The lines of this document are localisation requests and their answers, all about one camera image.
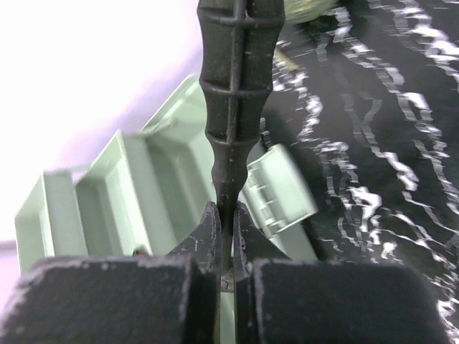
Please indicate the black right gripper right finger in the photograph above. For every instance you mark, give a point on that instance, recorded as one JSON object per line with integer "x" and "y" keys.
{"x": 280, "y": 300}

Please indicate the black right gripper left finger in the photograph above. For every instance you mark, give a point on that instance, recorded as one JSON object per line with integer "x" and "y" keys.
{"x": 119, "y": 299}

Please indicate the red black utility tool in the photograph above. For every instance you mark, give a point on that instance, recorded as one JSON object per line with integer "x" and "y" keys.
{"x": 140, "y": 251}

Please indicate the translucent green tool box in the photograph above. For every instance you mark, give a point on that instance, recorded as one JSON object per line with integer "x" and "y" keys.
{"x": 150, "y": 188}

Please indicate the green melon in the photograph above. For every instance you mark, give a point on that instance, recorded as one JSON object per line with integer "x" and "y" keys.
{"x": 301, "y": 11}

